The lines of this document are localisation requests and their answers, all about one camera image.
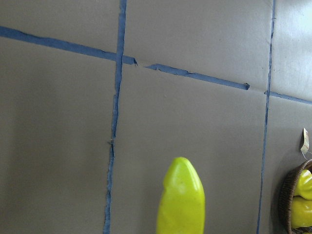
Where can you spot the greenish yellow banana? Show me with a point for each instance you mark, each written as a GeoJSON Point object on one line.
{"type": "Point", "coordinates": [182, 205]}

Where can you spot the brown wicker basket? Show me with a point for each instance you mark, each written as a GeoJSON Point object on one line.
{"type": "Point", "coordinates": [286, 198]}

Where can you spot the paper price tag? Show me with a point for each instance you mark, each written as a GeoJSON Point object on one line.
{"type": "Point", "coordinates": [306, 143]}

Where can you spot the yellow lemon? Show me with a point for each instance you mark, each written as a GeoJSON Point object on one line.
{"type": "Point", "coordinates": [301, 213]}

